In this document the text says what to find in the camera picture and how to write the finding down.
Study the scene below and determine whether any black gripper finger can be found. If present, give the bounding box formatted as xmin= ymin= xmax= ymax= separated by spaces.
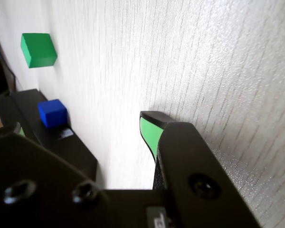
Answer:
xmin=0 ymin=122 xmax=105 ymax=228

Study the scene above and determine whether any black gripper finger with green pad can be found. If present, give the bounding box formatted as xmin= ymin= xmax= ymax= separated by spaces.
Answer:
xmin=139 ymin=110 xmax=262 ymax=228

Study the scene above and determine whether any blue wooden cube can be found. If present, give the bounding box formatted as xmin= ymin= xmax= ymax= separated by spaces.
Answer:
xmin=37 ymin=99 xmax=68 ymax=130

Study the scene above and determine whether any green wooden cube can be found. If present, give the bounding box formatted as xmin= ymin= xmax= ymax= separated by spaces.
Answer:
xmin=20 ymin=33 xmax=58 ymax=69

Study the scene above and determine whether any black open box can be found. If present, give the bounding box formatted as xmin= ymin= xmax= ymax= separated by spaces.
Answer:
xmin=10 ymin=88 xmax=98 ymax=189

